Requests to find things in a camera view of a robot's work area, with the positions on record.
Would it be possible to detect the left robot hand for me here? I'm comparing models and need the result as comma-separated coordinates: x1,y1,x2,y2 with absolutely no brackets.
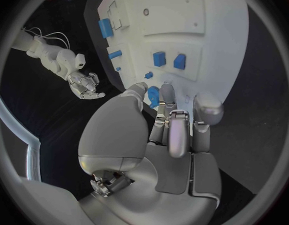
77,81,226,225

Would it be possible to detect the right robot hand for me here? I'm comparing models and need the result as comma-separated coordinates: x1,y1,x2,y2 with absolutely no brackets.
66,71,107,100

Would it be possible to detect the blue gear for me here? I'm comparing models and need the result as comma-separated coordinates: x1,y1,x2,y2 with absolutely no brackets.
147,85,161,110

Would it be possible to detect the white task board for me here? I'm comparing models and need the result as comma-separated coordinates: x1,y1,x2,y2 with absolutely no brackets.
83,0,251,118

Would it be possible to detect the blue cylinder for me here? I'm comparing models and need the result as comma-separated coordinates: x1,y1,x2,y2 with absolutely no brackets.
108,49,123,60

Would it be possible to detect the large blue block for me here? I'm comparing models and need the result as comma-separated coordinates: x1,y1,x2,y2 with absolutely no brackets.
97,18,114,40

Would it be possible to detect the blue square block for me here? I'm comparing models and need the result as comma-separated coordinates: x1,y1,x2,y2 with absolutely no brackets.
152,51,167,68

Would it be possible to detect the blue wedge block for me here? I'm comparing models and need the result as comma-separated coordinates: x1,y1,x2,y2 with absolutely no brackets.
173,53,187,71

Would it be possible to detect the white cable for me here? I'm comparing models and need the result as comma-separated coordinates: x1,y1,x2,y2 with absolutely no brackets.
20,26,44,39
41,31,71,50

